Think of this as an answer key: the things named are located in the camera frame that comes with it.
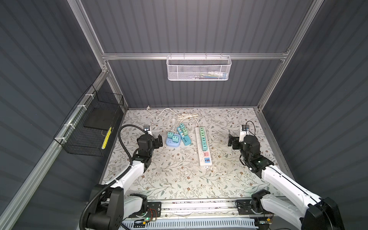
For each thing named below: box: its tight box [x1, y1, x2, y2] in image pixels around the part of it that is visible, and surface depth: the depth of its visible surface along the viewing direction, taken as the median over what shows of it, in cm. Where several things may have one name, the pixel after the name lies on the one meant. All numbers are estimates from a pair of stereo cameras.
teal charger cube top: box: [202, 142, 208, 152], surface depth 93 cm
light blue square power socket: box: [165, 133, 182, 148], surface depth 99 cm
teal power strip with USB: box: [176, 126, 192, 146], surface depth 101 cm
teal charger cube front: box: [172, 135, 179, 143], surface depth 96 cm
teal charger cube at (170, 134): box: [167, 131, 174, 139], surface depth 98 cm
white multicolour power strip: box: [195, 126, 213, 167], surface depth 93 cm
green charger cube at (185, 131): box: [182, 127, 189, 136], surface depth 100 cm
